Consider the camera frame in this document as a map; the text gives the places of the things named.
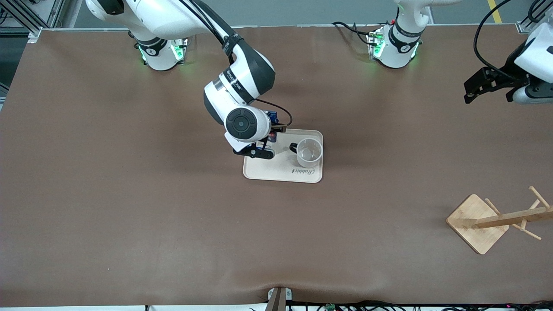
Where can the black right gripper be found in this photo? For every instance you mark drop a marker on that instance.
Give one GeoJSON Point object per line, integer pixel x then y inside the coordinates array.
{"type": "Point", "coordinates": [275, 129]}

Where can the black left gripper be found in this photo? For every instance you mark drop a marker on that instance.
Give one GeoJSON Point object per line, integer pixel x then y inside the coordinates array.
{"type": "Point", "coordinates": [504, 75]}

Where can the blue milk carton green cap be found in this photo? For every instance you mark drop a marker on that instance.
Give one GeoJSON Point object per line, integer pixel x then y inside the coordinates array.
{"type": "Point", "coordinates": [272, 116]}

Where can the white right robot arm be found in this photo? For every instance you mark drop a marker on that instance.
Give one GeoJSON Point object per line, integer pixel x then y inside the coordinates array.
{"type": "Point", "coordinates": [242, 73]}

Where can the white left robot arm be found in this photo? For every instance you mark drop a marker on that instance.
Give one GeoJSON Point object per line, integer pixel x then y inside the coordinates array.
{"type": "Point", "coordinates": [399, 47]}

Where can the cream tray with bear print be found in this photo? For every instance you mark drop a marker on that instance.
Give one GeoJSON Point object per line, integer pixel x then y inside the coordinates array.
{"type": "Point", "coordinates": [276, 168]}

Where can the wooden mug stand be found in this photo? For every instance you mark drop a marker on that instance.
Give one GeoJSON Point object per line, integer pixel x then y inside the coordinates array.
{"type": "Point", "coordinates": [475, 224]}

